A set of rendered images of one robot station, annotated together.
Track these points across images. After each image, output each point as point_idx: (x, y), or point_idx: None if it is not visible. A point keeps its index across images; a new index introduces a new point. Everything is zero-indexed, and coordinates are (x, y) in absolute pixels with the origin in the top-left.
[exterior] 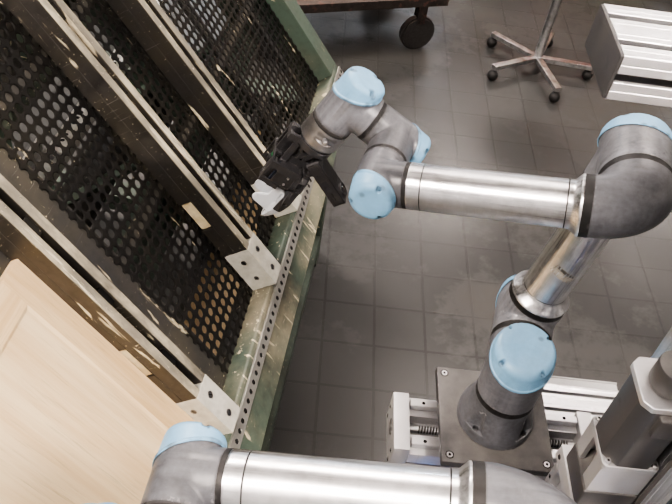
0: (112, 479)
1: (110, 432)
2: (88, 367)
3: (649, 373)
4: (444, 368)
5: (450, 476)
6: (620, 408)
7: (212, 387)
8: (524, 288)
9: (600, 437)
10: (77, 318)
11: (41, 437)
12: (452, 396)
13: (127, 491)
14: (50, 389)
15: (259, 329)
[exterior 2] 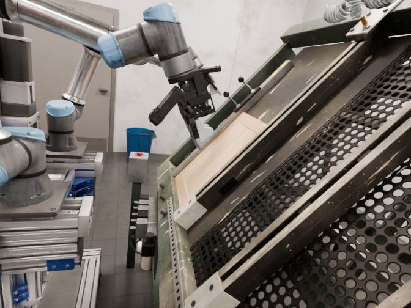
0: (206, 169)
1: (215, 168)
2: None
3: (22, 35)
4: (51, 211)
5: None
6: (29, 57)
7: (190, 203)
8: (2, 128)
9: (30, 79)
10: None
11: (228, 146)
12: (52, 200)
13: (200, 175)
14: (236, 147)
15: (182, 269)
